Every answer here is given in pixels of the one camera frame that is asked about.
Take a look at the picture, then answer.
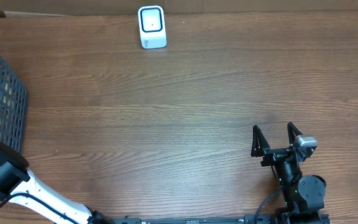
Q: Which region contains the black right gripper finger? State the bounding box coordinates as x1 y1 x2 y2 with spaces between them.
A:
287 122 302 145
251 125 270 157

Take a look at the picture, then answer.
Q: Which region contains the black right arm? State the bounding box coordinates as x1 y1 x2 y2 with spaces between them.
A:
244 122 331 224

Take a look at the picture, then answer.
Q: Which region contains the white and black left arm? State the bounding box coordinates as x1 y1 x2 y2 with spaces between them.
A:
0 141 112 224

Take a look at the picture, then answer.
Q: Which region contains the white barcode scanner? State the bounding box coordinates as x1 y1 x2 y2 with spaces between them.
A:
137 5 167 49

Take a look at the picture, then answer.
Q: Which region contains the grey plastic basket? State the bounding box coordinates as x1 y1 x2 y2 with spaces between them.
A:
0 55 29 154

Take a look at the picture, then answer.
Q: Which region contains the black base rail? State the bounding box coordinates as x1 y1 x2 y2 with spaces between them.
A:
111 214 331 224

